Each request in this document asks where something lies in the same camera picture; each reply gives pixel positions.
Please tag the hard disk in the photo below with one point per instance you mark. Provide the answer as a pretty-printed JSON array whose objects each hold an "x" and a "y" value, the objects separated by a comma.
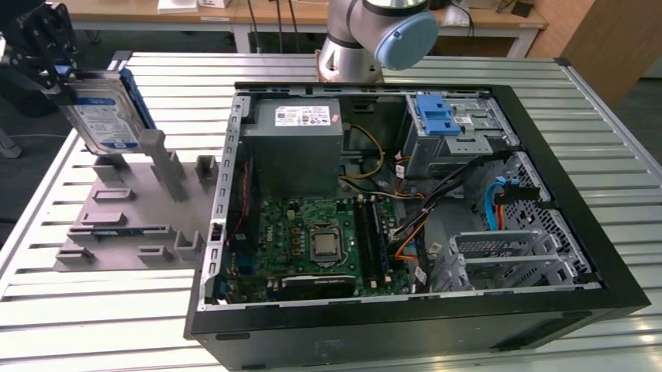
[{"x": 103, "y": 116}]

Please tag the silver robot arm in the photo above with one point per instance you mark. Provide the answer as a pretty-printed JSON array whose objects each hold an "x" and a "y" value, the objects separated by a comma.
[{"x": 356, "y": 42}]

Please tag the metal disk bay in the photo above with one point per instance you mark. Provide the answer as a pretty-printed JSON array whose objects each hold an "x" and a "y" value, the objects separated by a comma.
[{"x": 516, "y": 263}]

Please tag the wooden desk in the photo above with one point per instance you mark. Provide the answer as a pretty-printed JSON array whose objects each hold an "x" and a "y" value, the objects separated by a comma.
[{"x": 155, "y": 17}]

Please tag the white box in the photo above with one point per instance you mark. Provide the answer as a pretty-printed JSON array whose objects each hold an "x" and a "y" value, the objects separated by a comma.
[
  {"x": 212, "y": 3},
  {"x": 175, "y": 5}
]

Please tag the white stand leg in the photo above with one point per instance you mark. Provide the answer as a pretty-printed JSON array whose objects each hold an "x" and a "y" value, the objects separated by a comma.
[{"x": 6, "y": 149}]

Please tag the grey parts rack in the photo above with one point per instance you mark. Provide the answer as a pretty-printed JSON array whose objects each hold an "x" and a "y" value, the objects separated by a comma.
[{"x": 139, "y": 209}]

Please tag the RAM stick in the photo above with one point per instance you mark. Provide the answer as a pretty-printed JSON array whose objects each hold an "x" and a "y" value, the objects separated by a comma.
[
  {"x": 382, "y": 240},
  {"x": 119, "y": 232}
]

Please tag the grey power supply unit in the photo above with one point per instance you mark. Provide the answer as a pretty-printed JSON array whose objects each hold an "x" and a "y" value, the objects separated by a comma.
[{"x": 295, "y": 162}]

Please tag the green motherboard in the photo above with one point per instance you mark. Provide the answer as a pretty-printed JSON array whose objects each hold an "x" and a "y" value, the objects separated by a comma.
[{"x": 279, "y": 224}]

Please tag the CPU socket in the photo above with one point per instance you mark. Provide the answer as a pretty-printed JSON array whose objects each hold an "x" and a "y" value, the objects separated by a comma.
[{"x": 327, "y": 228}]

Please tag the silver CPU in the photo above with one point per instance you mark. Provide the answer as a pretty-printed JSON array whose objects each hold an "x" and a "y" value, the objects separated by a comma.
[{"x": 324, "y": 245}]

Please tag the blue drive latch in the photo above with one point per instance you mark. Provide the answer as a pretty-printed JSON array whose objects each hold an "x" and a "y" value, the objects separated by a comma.
[{"x": 436, "y": 114}]

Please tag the black graphics card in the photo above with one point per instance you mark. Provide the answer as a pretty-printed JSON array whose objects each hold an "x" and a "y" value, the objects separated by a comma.
[{"x": 315, "y": 286}]

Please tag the metal optical drive cage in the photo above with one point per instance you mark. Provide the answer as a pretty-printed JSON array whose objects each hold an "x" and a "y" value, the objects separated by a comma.
[{"x": 455, "y": 151}]

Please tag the black PC case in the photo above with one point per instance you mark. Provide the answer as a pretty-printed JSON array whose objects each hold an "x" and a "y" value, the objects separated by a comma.
[{"x": 414, "y": 333}]

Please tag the wooden cabinet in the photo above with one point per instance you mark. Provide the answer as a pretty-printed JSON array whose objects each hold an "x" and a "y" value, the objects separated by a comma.
[{"x": 610, "y": 46}]

